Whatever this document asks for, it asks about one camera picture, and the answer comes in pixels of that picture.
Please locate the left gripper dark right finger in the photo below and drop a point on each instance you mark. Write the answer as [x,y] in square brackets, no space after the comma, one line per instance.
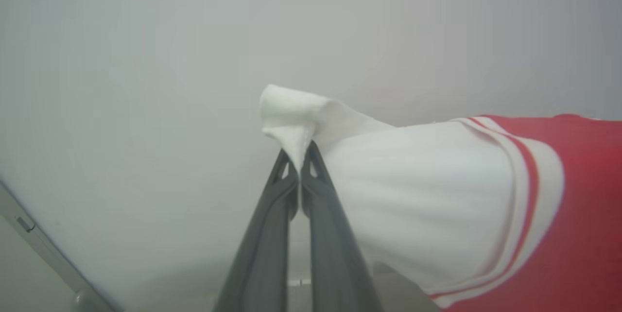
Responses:
[335,253]

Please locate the red white sports jersey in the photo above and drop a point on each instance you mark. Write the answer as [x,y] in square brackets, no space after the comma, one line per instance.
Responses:
[461,195]

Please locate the grey metal wall rail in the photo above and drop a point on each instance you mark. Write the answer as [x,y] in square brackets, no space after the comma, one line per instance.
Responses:
[48,253]

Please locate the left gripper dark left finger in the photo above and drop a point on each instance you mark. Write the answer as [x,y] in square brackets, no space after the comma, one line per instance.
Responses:
[265,253]

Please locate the grey fabric sofa seat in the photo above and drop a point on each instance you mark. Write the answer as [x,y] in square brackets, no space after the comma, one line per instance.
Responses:
[394,298]

